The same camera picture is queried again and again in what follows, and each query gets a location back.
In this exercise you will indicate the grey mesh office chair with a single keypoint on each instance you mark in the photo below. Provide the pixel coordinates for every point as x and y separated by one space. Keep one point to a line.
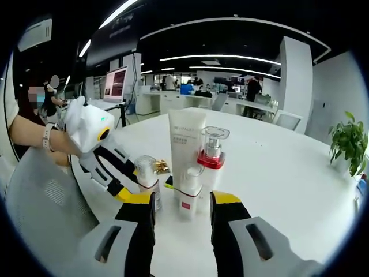
43 196

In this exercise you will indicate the white office chair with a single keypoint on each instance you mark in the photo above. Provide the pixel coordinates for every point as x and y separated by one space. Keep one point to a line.
220 102
288 121

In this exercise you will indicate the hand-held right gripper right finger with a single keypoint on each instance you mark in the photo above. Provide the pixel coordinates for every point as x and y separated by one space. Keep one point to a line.
245 248

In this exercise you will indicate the blue packet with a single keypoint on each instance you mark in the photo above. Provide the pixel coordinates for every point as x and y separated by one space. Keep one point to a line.
360 187

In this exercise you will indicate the white wristwatch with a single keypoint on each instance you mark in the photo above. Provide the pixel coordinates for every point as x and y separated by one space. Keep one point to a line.
47 140

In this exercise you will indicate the white office desks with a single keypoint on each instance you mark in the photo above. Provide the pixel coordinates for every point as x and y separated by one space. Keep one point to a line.
173 102

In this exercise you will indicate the person's white shirt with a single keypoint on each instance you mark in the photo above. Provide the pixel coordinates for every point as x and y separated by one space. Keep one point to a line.
9 101

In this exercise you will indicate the green and navy skincare sachet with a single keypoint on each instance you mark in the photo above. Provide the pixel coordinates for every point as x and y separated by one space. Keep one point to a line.
170 181

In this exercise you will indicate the white skincare bottle red collar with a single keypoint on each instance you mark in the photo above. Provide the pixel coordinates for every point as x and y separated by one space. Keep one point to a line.
212 161

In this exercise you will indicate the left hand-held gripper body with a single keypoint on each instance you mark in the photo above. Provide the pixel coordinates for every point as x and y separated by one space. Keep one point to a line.
89 124

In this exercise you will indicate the blue box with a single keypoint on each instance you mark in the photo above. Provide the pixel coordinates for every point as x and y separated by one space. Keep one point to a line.
187 88

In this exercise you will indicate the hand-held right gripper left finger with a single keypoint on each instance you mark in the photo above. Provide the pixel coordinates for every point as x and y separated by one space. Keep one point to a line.
121 245

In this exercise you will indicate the large dark display panel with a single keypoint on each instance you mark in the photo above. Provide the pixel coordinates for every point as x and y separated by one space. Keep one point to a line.
112 40

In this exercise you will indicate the computer monitor pink screen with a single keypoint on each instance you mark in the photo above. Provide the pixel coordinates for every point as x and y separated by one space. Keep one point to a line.
115 83

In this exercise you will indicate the white skincare bottle red square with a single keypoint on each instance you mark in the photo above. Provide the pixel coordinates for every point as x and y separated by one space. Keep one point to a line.
147 176
188 199

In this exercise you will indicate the gold foil skincare sachet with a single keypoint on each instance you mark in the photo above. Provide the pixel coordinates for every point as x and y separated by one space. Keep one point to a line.
161 166

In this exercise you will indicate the white skincare tube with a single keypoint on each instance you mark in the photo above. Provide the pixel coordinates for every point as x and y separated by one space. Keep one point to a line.
187 130

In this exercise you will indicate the potted green plant white pot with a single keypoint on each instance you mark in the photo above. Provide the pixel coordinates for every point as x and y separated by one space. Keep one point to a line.
348 144

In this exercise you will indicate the person's left hand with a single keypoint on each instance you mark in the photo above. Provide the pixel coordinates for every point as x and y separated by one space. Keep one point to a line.
63 142

